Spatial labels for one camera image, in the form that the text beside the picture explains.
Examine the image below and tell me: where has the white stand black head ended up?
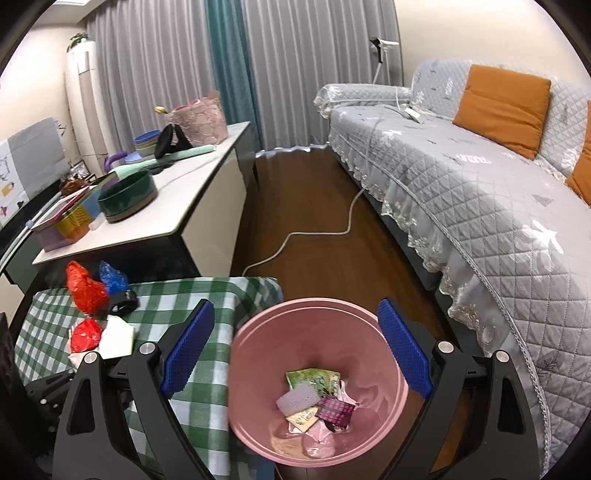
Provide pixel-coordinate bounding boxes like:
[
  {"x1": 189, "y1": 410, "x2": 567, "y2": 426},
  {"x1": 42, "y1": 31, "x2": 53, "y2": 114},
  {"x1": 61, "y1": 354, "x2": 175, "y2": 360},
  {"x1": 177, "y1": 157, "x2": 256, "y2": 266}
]
[{"x1": 369, "y1": 37, "x2": 400, "y2": 86}]

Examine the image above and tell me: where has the large red plastic bag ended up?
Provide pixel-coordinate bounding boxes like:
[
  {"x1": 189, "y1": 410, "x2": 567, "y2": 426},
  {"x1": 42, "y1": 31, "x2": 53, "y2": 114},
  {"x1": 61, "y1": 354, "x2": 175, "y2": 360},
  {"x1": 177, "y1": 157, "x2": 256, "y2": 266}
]
[{"x1": 65, "y1": 261, "x2": 109, "y2": 313}]

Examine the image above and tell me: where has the stack of plastic bowls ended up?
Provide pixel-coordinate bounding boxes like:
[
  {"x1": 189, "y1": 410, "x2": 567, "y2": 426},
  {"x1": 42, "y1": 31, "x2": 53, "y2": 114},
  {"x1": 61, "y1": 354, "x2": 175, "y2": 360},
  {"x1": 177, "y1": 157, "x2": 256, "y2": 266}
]
[{"x1": 133, "y1": 130, "x2": 162, "y2": 160}]

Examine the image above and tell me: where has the colourful tin box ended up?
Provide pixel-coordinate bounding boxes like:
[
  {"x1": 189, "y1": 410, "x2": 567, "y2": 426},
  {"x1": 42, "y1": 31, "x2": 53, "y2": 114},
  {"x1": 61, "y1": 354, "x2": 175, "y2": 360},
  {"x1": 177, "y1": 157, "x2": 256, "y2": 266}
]
[{"x1": 34, "y1": 187, "x2": 109, "y2": 252}]

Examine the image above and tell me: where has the pink plastic bucket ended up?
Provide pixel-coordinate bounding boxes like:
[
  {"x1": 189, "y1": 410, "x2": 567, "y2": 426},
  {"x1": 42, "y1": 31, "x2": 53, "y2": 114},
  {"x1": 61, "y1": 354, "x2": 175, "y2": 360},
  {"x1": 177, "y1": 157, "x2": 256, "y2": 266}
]
[{"x1": 228, "y1": 298, "x2": 409, "y2": 468}]

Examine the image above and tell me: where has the blue plastic bag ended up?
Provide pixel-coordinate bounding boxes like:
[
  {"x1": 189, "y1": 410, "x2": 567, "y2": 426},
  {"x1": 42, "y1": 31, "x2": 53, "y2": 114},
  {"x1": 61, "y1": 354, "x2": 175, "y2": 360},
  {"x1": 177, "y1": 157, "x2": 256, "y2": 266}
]
[{"x1": 98, "y1": 261, "x2": 130, "y2": 296}]

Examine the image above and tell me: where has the green checked tablecloth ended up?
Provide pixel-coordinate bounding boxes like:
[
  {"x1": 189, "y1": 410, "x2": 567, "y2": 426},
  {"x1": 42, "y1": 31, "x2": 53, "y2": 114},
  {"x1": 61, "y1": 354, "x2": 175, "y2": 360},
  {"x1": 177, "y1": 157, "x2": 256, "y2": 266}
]
[{"x1": 14, "y1": 276, "x2": 283, "y2": 480}]

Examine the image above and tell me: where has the brown ornament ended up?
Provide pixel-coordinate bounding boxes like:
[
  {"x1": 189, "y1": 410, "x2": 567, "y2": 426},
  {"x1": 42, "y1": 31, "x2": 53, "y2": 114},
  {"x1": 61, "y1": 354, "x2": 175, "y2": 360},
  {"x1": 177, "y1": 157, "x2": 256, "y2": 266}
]
[{"x1": 60, "y1": 178, "x2": 90, "y2": 197}]

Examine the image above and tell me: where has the black packet white mark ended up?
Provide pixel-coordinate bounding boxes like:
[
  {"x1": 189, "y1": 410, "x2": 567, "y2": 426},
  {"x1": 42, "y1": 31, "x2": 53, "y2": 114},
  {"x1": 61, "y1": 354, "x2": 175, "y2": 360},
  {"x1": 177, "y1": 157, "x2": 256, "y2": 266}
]
[{"x1": 107, "y1": 290, "x2": 139, "y2": 317}]

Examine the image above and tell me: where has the pink floral bag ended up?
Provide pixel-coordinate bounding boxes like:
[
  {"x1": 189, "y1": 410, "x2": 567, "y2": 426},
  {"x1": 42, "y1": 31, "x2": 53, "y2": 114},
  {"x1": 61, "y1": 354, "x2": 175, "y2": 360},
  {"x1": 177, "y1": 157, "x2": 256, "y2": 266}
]
[{"x1": 165, "y1": 90, "x2": 229, "y2": 146}]

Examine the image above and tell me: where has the purple plastic container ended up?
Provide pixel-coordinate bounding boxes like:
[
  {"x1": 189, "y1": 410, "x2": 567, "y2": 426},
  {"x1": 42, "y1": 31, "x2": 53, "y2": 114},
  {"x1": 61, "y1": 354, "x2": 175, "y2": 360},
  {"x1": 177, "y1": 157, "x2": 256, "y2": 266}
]
[{"x1": 102, "y1": 152, "x2": 139, "y2": 174}]

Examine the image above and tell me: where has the white cable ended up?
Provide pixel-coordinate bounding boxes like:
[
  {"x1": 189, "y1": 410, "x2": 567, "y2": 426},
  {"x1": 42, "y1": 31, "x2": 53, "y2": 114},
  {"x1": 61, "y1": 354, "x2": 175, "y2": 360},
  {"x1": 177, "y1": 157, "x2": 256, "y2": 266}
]
[{"x1": 242, "y1": 95, "x2": 416, "y2": 278}]

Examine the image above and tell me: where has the grey curtain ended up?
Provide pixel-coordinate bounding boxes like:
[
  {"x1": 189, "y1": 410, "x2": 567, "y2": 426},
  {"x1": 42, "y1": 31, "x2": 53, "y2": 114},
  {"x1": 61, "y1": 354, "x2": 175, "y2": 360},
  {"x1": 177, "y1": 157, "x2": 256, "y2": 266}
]
[
  {"x1": 88, "y1": 0, "x2": 218, "y2": 158},
  {"x1": 242, "y1": 0, "x2": 402, "y2": 151}
]

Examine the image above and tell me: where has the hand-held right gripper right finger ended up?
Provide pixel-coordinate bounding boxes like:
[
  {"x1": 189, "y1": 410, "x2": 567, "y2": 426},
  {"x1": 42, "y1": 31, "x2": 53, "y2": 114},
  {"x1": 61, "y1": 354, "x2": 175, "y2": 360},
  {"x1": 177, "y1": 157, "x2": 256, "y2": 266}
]
[{"x1": 377, "y1": 298, "x2": 543, "y2": 480}]

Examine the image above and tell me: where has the teal curtain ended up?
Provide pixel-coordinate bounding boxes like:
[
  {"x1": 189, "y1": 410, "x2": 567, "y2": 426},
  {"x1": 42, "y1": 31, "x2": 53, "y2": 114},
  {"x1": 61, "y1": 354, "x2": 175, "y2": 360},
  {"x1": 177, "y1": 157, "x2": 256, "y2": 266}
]
[{"x1": 204, "y1": 0, "x2": 264, "y2": 151}]

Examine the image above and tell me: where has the green round tin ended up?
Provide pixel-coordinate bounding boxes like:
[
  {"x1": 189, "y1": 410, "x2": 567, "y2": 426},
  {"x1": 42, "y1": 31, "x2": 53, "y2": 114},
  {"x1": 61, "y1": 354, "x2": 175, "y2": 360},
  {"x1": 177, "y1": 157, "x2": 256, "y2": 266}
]
[{"x1": 98, "y1": 169, "x2": 158, "y2": 224}]

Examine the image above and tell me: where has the television cabinet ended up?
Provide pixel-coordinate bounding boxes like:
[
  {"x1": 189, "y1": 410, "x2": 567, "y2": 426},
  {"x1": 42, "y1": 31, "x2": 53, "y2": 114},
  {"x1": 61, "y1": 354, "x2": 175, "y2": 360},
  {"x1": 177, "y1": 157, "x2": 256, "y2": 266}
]
[{"x1": 0, "y1": 222, "x2": 51, "y2": 296}]

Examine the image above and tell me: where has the grey printed television cover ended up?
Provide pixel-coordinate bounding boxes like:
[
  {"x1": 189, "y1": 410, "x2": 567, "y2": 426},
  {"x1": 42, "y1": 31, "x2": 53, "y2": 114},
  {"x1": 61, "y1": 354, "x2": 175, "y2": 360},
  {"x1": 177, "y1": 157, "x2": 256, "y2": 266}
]
[{"x1": 0, "y1": 117, "x2": 68, "y2": 227}]

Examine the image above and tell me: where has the small red plastic bag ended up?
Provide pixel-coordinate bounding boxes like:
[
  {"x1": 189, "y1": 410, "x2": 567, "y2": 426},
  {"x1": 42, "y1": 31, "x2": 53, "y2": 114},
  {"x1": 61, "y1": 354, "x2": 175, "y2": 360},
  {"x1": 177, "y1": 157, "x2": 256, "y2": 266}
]
[{"x1": 69, "y1": 318, "x2": 105, "y2": 354}]

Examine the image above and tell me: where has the white top coffee table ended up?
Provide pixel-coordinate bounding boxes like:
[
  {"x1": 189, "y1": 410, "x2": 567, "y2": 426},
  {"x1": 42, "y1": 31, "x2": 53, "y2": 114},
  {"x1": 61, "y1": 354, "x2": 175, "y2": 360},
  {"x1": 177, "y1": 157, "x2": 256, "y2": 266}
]
[{"x1": 32, "y1": 121, "x2": 259, "y2": 287}]

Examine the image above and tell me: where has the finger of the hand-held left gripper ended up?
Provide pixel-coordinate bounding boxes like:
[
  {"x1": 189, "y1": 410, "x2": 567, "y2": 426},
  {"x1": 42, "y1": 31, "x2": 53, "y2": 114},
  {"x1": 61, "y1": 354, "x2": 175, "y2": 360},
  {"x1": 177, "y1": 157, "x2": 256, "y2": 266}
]
[{"x1": 27, "y1": 373, "x2": 77, "y2": 409}]

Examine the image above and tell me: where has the white standing air conditioner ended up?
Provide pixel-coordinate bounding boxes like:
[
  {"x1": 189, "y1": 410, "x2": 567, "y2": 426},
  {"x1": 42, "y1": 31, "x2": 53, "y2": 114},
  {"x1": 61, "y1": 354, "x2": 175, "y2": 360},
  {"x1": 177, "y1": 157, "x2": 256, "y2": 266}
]
[{"x1": 66, "y1": 41, "x2": 109, "y2": 158}]

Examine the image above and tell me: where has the beige tissue pack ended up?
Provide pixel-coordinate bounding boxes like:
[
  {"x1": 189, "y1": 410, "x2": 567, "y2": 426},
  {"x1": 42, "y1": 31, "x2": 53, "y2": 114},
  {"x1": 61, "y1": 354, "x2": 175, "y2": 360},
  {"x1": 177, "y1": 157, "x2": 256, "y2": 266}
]
[{"x1": 285, "y1": 406, "x2": 320, "y2": 433}]

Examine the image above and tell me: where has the purple dotted packet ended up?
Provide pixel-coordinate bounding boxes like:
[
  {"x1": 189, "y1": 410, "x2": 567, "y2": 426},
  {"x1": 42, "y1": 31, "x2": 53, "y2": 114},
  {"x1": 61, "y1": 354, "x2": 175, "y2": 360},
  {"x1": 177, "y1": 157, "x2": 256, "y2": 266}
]
[{"x1": 315, "y1": 396, "x2": 356, "y2": 432}]

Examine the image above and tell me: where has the green panda snack packet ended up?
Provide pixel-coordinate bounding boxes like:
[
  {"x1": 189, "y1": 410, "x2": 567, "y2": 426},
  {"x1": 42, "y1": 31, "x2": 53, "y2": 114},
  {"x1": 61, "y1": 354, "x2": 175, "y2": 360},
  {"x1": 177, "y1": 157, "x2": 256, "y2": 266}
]
[{"x1": 285, "y1": 368, "x2": 342, "y2": 402}]

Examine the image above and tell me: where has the grey quilted sofa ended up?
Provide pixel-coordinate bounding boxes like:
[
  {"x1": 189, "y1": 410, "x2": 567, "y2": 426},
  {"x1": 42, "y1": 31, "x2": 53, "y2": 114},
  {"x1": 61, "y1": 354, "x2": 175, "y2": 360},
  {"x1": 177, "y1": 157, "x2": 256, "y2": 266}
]
[{"x1": 314, "y1": 59, "x2": 591, "y2": 462}]

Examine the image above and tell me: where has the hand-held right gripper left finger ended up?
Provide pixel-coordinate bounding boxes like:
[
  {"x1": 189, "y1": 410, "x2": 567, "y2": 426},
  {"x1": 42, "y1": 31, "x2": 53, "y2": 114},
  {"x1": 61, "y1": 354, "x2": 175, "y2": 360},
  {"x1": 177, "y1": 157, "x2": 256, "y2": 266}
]
[{"x1": 53, "y1": 299, "x2": 216, "y2": 480}]

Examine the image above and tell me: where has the orange cushion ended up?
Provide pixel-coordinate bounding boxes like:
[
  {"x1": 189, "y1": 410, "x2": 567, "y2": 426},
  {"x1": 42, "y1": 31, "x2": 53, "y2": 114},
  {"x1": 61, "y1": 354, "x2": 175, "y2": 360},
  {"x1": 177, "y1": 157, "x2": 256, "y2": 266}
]
[
  {"x1": 452, "y1": 65, "x2": 552, "y2": 160},
  {"x1": 564, "y1": 100, "x2": 591, "y2": 206}
]

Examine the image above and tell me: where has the mint green tray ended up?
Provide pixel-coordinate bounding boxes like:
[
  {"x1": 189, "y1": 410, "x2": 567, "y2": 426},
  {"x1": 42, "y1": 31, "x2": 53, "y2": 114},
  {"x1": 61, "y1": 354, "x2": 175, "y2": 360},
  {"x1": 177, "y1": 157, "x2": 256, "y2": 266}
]
[{"x1": 107, "y1": 144, "x2": 218, "y2": 181}]

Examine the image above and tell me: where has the cream paper box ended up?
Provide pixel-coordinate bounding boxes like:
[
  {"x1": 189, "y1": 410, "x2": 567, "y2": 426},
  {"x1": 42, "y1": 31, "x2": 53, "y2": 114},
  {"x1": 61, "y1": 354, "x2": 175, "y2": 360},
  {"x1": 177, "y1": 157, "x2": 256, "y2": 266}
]
[{"x1": 95, "y1": 315, "x2": 139, "y2": 361}]

